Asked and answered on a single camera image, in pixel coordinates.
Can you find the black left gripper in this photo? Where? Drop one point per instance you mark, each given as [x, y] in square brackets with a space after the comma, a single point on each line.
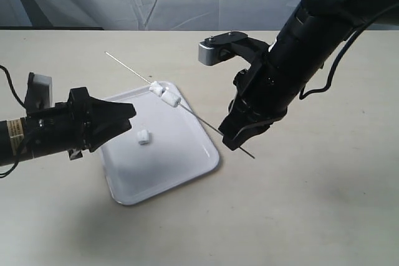
[65, 127]

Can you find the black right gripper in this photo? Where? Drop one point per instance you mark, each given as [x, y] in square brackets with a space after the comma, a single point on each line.
[263, 94]

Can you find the white marshmallow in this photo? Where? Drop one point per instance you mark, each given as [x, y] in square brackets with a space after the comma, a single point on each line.
[156, 88]
[171, 98]
[143, 137]

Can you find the thin metal skewer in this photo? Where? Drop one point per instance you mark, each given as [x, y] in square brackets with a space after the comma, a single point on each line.
[148, 82]

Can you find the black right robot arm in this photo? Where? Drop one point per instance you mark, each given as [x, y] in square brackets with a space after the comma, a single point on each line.
[305, 42]

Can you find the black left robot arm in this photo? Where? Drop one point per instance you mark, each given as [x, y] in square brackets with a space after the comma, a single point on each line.
[14, 140]

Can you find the white plastic tray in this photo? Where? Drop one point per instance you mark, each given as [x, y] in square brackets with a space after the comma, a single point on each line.
[179, 151]

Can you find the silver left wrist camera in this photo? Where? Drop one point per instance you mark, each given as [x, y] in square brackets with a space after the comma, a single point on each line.
[40, 91]

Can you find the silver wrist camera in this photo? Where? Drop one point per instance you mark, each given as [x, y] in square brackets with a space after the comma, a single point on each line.
[211, 55]
[40, 91]

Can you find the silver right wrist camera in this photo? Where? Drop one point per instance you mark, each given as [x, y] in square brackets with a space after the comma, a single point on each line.
[211, 55]

